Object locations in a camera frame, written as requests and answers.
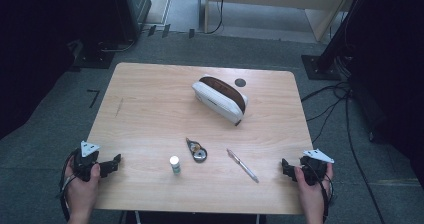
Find silver pen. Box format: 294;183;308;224
226;148;260;184

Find right hand-held gripper cable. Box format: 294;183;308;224
311;163;336;224

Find hand-held gripper cable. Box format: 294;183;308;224
311;163;336;224
58;150;80;222

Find black floor cables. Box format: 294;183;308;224
300;79;389;224

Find black stand base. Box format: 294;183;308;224
72;39;116;70

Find black stand with base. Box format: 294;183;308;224
300;0;369;82

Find white pencil case brown lining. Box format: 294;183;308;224
191;76;249;127

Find left hand-held gripper cable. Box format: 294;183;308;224
58;150;80;222

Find black hanging cable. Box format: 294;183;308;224
204;0;227;35

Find person's right hand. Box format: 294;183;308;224
293;163;335;216

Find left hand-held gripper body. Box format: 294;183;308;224
73;140;101;182

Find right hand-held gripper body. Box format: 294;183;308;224
299;148;335;186

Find dark curtain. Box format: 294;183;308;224
0;0;118;141
344;0;424;189

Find person's left hand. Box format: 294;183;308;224
64;157;101;214

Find black cabinet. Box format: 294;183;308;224
112;0;153;44

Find white capped glue stick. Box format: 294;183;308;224
169;155;182;176

